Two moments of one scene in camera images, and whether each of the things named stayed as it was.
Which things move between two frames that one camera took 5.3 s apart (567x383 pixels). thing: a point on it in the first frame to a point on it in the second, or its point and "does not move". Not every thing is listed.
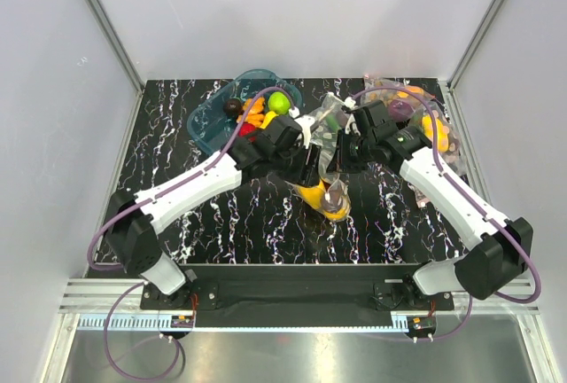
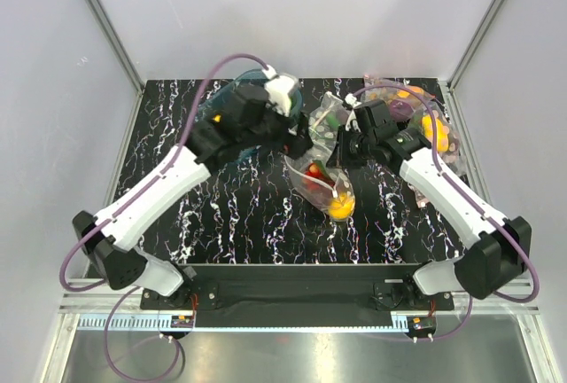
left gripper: (306, 175) to (296, 144)
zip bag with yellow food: (447, 142) does not move
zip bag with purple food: (403, 102) does not move
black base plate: (298, 295) does not move
